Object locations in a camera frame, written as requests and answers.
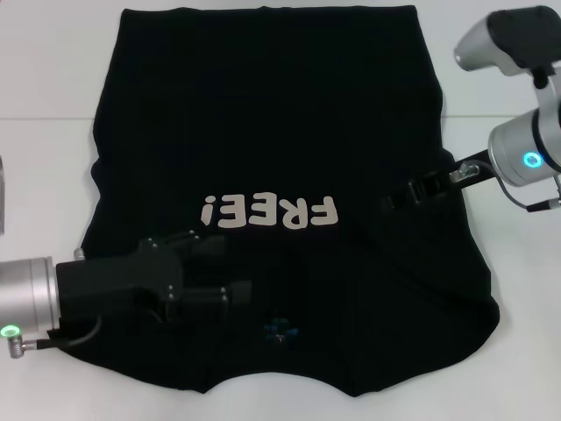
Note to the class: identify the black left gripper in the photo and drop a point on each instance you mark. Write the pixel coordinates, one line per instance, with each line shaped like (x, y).
(114, 283)

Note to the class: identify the black shirt with FREE print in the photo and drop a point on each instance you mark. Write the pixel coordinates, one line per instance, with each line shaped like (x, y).
(263, 131)

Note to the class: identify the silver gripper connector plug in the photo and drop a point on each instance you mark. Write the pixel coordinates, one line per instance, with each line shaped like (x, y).
(78, 254)
(464, 170)

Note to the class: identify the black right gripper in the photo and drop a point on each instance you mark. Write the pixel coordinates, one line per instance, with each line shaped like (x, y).
(488, 163)

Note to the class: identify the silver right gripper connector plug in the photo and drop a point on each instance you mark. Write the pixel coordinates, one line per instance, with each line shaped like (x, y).
(464, 170)

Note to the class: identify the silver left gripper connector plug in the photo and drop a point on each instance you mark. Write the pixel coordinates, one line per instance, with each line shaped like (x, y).
(78, 254)

